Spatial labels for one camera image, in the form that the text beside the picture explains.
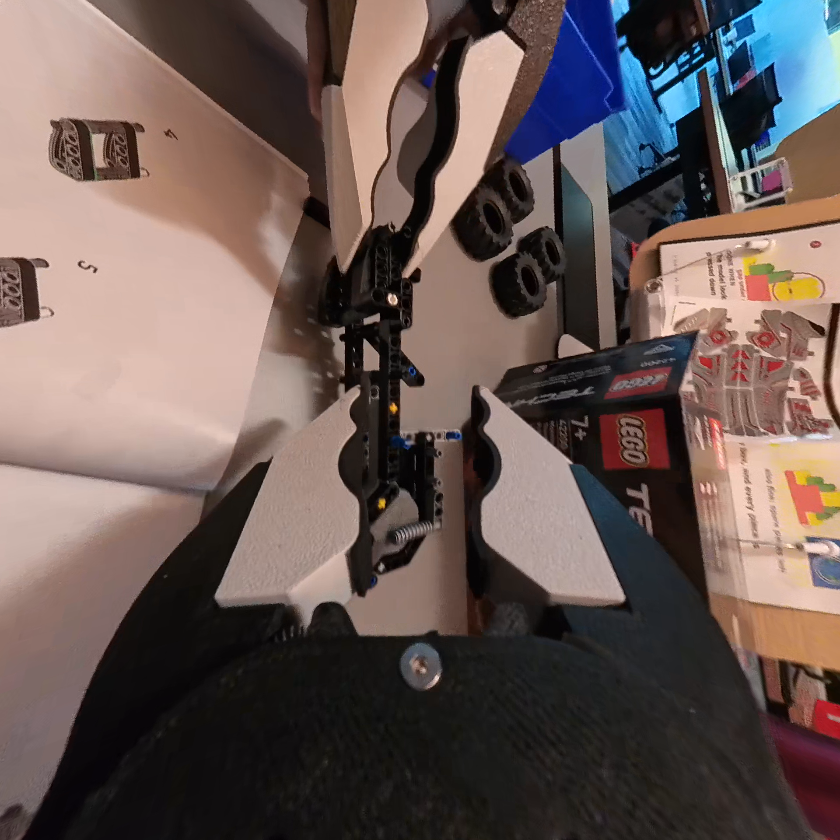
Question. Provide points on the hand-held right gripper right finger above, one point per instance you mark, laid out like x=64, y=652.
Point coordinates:
x=544, y=525

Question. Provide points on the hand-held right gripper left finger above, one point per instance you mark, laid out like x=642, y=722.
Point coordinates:
x=295, y=518

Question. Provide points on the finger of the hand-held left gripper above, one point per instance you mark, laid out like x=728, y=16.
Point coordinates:
x=367, y=98
x=485, y=118

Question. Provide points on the black grey toy brick chassis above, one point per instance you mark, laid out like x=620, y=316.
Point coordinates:
x=387, y=367

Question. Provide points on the blue plastic bin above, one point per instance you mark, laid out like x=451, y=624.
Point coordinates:
x=577, y=85

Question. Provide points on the black toy set box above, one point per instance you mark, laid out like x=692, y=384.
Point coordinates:
x=630, y=446

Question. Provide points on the white printed instruction sheet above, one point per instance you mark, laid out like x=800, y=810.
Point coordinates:
x=774, y=512

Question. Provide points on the white instruction booklet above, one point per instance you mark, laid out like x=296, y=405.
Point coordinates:
x=131, y=328

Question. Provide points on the red grey sticker sheet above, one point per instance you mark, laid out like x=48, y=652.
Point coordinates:
x=754, y=374

